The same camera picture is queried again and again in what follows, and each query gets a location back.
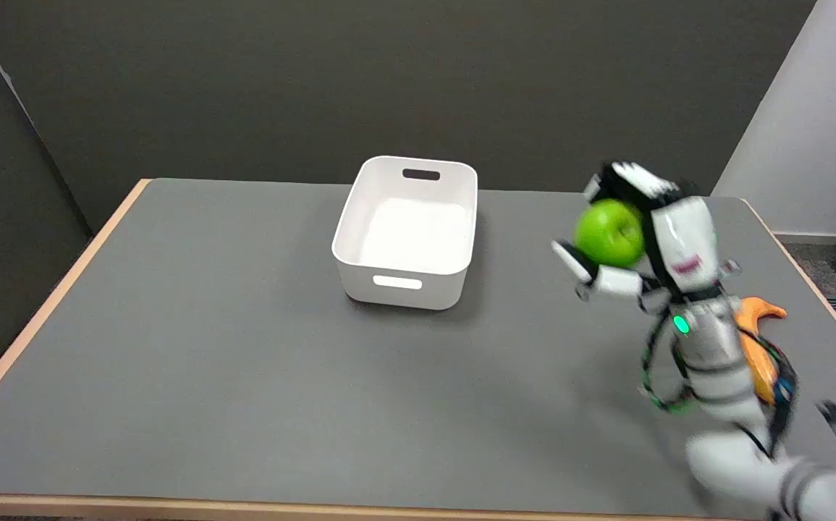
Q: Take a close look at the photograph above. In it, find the orange toy object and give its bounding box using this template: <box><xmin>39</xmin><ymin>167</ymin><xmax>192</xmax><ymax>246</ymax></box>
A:
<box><xmin>735</xmin><ymin>296</ymin><xmax>788</xmax><ymax>406</ymax></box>

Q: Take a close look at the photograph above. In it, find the green apple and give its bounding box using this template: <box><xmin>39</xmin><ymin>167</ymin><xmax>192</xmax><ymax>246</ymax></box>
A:
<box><xmin>575</xmin><ymin>199</ymin><xmax>645</xmax><ymax>269</ymax></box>

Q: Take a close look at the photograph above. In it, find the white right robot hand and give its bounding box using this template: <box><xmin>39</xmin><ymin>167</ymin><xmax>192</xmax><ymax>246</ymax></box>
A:
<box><xmin>551</xmin><ymin>161</ymin><xmax>743</xmax><ymax>313</ymax></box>

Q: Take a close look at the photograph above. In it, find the white plastic box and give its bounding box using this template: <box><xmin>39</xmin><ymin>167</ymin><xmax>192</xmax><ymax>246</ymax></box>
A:
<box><xmin>332</xmin><ymin>156</ymin><xmax>478</xmax><ymax>311</ymax></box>

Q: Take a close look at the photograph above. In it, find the black cable with green marks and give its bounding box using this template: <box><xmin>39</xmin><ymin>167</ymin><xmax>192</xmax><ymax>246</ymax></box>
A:
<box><xmin>638</xmin><ymin>313</ymin><xmax>697</xmax><ymax>415</ymax></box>

